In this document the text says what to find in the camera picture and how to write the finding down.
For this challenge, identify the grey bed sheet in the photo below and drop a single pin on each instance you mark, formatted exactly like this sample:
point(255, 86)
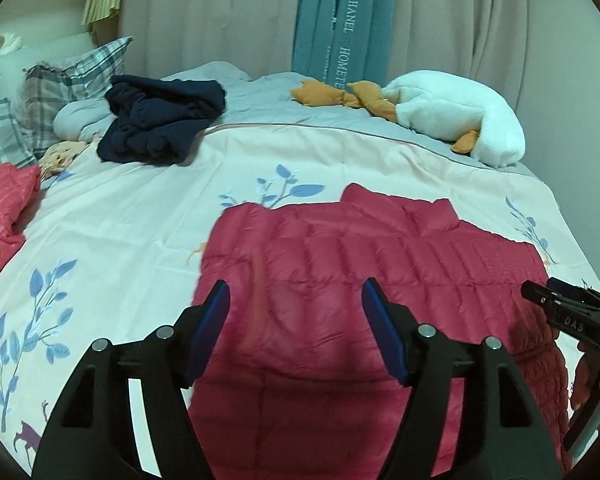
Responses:
point(260, 100)

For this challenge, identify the pink curtain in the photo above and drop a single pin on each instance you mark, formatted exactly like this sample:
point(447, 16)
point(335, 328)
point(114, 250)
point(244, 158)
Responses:
point(205, 10)

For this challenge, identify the navy garment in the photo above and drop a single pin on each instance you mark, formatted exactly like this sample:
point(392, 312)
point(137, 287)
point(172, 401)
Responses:
point(160, 115)

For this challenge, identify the group of plush toys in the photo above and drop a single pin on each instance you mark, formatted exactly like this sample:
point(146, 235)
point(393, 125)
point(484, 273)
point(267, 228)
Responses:
point(5, 41)

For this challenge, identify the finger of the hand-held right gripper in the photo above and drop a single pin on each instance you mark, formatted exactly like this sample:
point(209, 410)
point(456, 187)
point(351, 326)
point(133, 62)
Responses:
point(572, 291)
point(537, 294)

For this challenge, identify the small peach doll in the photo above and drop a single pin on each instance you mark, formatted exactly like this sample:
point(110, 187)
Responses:
point(62, 155)

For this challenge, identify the large plaid pillow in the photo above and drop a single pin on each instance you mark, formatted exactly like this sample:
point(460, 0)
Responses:
point(75, 75)

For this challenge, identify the coral down jacket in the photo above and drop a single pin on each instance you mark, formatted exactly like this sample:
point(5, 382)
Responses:
point(5, 200)

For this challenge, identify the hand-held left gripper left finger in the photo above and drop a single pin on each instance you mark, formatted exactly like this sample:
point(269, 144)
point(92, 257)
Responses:
point(210, 330)

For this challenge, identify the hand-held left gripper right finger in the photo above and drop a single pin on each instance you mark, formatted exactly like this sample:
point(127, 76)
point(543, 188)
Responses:
point(382, 330)

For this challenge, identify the red down jacket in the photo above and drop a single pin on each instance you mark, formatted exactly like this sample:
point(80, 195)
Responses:
point(330, 270)

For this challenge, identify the teal curtain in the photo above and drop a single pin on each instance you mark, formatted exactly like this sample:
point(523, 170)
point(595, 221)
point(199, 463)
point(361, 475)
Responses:
point(330, 20)

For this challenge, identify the small plaid pillow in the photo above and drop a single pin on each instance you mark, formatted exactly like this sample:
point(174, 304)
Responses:
point(0, 135)

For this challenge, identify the pink deer-print duvet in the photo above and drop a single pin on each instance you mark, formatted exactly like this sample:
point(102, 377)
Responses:
point(155, 210)

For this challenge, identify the white pillow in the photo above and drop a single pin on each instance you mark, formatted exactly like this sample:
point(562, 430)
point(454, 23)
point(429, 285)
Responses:
point(10, 67)

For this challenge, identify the white goose plush toy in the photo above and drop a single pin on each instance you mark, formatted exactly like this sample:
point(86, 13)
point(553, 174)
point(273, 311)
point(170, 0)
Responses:
point(455, 110)

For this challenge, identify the person's right hand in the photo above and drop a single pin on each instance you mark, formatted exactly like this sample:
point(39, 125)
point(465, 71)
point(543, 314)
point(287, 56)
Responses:
point(585, 380)

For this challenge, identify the grey cloth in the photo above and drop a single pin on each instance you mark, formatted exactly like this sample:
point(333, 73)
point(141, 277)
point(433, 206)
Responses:
point(80, 117)

